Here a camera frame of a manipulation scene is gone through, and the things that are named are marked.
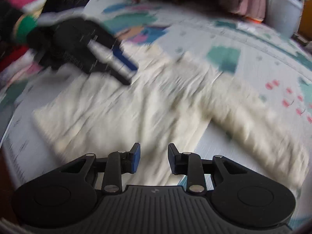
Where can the plain white bucket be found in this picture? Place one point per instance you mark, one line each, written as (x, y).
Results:
(282, 12)

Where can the orange wooden cabinet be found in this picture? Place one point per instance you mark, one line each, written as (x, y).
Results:
(306, 17)

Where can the black cloth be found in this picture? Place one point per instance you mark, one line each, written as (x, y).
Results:
(68, 0)

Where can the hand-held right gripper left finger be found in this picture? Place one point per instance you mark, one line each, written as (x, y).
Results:
(135, 158)

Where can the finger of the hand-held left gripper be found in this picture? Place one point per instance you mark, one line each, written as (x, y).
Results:
(123, 79)
(124, 58)

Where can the pink floral garment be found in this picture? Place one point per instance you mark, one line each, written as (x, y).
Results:
(26, 70)

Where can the cream garment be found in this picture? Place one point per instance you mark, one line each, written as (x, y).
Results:
(121, 107)

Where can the red garment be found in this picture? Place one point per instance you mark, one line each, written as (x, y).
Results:
(12, 53)

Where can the cartoon animal play mat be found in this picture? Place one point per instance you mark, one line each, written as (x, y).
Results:
(256, 61)

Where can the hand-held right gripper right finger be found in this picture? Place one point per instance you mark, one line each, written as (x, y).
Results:
(173, 160)

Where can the pink brown curtain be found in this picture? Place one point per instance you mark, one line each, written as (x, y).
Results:
(243, 2)

